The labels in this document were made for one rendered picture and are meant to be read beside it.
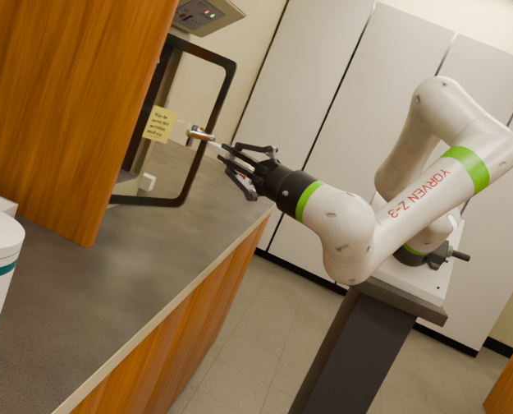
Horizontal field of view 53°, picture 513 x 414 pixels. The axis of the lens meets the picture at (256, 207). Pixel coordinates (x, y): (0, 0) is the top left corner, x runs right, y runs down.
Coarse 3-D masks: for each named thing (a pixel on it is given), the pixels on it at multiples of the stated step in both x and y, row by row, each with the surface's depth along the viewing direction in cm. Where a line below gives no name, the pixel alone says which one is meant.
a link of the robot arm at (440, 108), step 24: (432, 96) 119; (456, 96) 117; (408, 120) 129; (432, 120) 120; (456, 120) 116; (408, 144) 135; (432, 144) 131; (384, 168) 153; (408, 168) 144; (384, 192) 158
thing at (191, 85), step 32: (160, 64) 110; (192, 64) 117; (224, 64) 124; (160, 96) 114; (192, 96) 121; (224, 96) 129; (192, 128) 126; (128, 160) 116; (160, 160) 123; (192, 160) 131; (128, 192) 120; (160, 192) 128
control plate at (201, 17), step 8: (192, 0) 103; (200, 0) 104; (176, 8) 104; (184, 8) 105; (192, 8) 107; (200, 8) 109; (208, 8) 111; (216, 8) 113; (176, 16) 108; (200, 16) 115; (208, 16) 117; (216, 16) 119; (184, 24) 115; (192, 24) 117; (200, 24) 120
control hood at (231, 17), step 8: (184, 0) 101; (208, 0) 107; (216, 0) 108; (224, 0) 110; (232, 0) 115; (224, 8) 116; (232, 8) 118; (240, 8) 122; (224, 16) 122; (232, 16) 124; (240, 16) 127; (176, 24) 113; (208, 24) 123; (216, 24) 125; (224, 24) 128; (192, 32) 124; (200, 32) 127; (208, 32) 130
